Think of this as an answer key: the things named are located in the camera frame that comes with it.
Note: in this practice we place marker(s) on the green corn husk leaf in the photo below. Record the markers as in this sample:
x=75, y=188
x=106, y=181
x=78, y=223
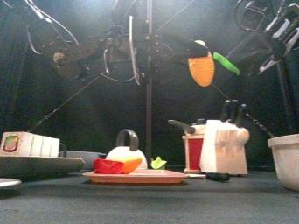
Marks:
x=226, y=62

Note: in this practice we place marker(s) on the orange toy carrot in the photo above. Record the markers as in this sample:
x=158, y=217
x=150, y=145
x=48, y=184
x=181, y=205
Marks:
x=202, y=70

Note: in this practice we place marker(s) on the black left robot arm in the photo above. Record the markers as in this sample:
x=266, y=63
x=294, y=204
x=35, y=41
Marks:
x=47, y=38

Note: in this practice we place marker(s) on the red and white toy pot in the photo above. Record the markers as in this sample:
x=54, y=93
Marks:
x=194, y=148

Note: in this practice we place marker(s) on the small green corn husk piece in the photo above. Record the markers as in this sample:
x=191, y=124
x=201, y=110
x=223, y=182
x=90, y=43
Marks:
x=158, y=164

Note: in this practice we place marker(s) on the white toy knife block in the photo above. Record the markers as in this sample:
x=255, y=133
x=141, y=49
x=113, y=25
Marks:
x=223, y=151

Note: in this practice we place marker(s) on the white bowl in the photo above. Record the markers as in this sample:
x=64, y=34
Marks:
x=286, y=160

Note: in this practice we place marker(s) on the orange toy pepper piece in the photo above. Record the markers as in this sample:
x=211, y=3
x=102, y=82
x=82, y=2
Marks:
x=133, y=163

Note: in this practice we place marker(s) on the black toy knife on table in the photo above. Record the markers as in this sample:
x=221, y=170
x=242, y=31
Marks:
x=218, y=176

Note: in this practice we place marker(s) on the red toy pepper piece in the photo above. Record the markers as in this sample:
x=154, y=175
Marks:
x=107, y=166

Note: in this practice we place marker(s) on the pink rectangular tray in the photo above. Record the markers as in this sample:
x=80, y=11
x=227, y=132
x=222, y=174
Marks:
x=137, y=176

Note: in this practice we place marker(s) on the large grey plate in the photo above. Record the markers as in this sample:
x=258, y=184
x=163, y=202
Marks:
x=39, y=166

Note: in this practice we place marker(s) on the small grey plate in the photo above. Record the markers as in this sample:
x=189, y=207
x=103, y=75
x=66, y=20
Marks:
x=7, y=183

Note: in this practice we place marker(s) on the vertical metal frame pole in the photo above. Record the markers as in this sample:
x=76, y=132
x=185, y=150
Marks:
x=149, y=116

